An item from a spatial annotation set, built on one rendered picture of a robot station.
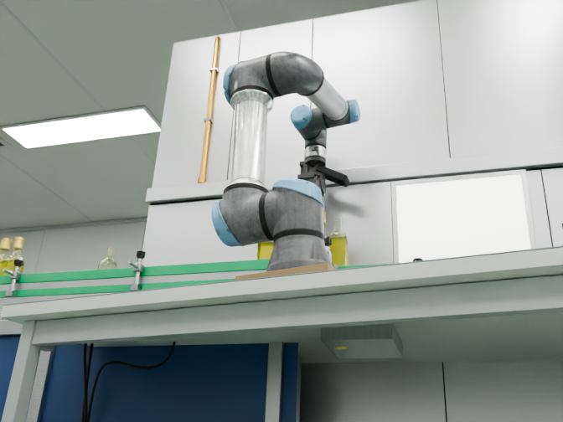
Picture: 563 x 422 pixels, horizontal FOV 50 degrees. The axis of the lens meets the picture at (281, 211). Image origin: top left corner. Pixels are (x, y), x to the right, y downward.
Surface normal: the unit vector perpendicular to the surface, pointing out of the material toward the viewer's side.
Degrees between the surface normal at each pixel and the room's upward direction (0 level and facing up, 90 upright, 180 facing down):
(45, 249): 90
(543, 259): 90
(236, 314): 90
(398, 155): 90
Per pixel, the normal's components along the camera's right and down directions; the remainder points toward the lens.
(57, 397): -0.29, -0.41
